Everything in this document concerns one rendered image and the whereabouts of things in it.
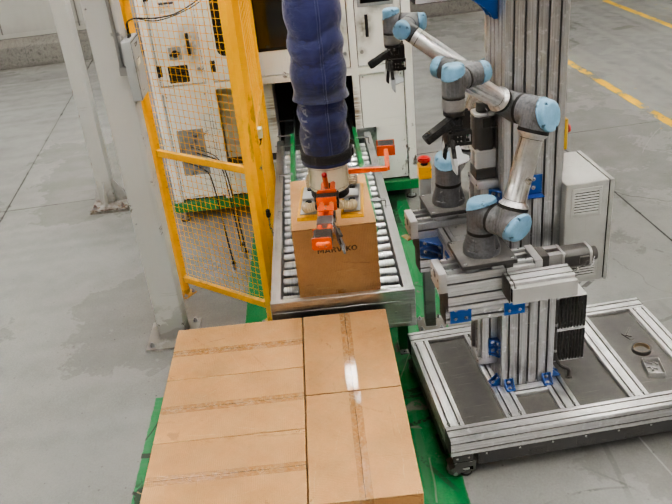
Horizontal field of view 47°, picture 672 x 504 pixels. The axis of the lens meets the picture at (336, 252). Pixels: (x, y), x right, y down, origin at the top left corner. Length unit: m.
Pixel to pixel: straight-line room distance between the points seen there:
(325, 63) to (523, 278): 1.15
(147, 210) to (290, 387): 1.52
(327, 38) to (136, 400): 2.23
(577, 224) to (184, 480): 1.86
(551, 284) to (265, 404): 1.24
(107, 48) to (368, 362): 2.00
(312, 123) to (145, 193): 1.37
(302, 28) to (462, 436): 1.83
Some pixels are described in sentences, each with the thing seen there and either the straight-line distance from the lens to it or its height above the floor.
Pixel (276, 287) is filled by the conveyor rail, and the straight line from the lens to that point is 3.90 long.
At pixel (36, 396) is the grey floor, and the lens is 4.64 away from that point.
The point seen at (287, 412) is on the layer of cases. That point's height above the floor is 0.54.
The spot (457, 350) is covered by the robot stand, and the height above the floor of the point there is 0.21.
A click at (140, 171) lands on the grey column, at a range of 4.28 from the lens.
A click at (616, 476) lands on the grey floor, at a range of 3.72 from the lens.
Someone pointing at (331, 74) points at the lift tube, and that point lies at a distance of 3.19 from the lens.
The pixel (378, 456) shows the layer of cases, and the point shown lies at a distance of 2.94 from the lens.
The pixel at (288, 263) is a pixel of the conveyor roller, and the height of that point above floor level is 0.55.
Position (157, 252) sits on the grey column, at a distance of 4.47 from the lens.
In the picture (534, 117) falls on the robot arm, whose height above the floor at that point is 1.60.
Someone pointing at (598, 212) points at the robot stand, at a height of 1.09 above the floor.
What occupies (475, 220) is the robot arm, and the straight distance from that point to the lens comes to 3.05.
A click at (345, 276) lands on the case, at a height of 0.67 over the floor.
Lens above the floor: 2.55
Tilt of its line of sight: 28 degrees down
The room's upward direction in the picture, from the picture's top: 6 degrees counter-clockwise
